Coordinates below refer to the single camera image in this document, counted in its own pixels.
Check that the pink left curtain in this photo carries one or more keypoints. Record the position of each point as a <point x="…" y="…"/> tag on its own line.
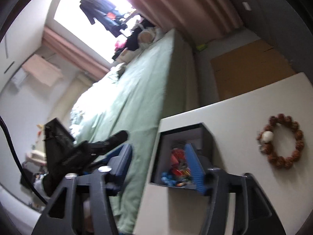
<point x="73" y="54"/>

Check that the clothes pile on bed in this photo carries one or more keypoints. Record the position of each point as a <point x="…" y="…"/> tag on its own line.
<point x="143" y="33"/>

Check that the blue fabric scrunchie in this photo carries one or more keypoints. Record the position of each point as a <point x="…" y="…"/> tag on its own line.
<point x="169" y="179"/>

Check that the hanging dark clothes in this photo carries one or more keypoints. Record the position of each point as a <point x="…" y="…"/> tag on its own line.
<point x="105" y="12"/>

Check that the green bed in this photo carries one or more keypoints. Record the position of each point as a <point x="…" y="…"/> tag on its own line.
<point x="159" y="82"/>

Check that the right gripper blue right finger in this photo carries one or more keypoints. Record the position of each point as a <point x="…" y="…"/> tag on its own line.
<point x="200" y="167"/>

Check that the pink curtain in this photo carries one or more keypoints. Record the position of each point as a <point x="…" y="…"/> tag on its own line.
<point x="73" y="54"/>
<point x="200" y="21"/>

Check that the pink hanging towel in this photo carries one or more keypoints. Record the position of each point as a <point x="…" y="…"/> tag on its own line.
<point x="42" y="70"/>

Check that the black jewelry box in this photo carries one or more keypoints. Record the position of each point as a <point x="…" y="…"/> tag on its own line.
<point x="170" y="153"/>

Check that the white wall socket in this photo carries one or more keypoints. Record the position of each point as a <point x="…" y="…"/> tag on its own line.
<point x="246" y="6"/>

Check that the dark wardrobe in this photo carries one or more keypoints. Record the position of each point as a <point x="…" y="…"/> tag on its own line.
<point x="280" y="24"/>

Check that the green toy on floor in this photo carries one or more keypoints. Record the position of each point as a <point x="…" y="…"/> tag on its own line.
<point x="201" y="47"/>

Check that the white square table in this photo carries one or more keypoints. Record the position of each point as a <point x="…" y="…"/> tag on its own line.
<point x="235" y="124"/>

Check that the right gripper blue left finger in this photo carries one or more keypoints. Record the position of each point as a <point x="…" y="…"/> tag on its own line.
<point x="120" y="164"/>

